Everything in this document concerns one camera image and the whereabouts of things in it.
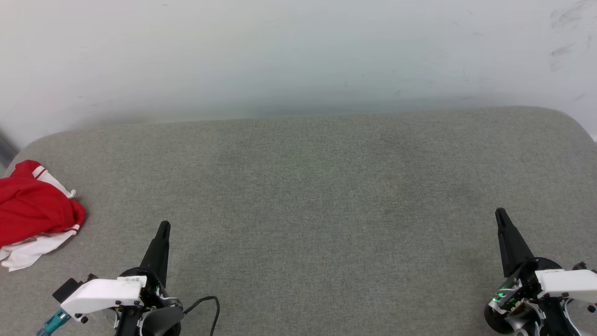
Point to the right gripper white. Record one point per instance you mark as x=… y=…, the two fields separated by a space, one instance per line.
x=569 y=283

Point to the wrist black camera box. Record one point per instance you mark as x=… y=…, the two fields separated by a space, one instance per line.
x=580 y=266
x=70 y=288

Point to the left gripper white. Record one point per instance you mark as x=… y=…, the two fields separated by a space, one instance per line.
x=102 y=294

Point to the left camera teal connector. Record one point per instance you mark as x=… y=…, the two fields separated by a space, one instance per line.
x=52 y=322

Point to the red and white shirt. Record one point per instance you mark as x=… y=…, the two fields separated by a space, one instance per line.
x=32 y=205

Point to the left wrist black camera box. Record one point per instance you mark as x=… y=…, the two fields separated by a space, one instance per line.
x=70 y=288

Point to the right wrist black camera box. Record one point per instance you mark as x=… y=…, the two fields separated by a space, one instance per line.
x=580 y=266

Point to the grey fabric sofa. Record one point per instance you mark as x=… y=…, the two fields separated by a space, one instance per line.
x=298 y=210

